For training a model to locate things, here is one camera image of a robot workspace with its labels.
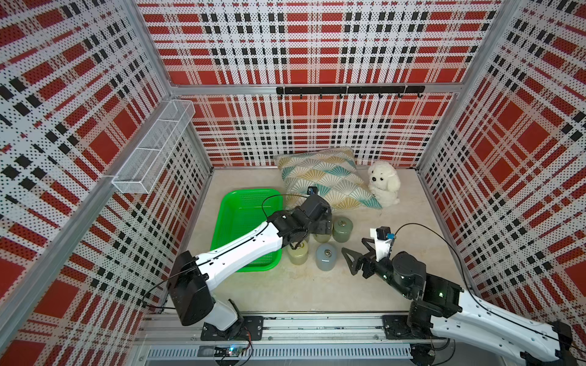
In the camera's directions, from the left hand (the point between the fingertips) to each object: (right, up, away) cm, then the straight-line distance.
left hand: (322, 219), depth 79 cm
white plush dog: (+27, +13, +15) cm, 34 cm away
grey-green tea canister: (+9, -5, +11) cm, 15 cm away
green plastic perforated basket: (-35, +1, +25) cm, 44 cm away
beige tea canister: (+1, -10, +15) cm, 18 cm away
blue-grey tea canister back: (+2, -14, +3) cm, 15 cm away
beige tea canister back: (-8, -14, +4) cm, 17 cm away
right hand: (+10, -7, -8) cm, 15 cm away
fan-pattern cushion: (+6, +19, +20) cm, 28 cm away
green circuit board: (-29, -40, -9) cm, 50 cm away
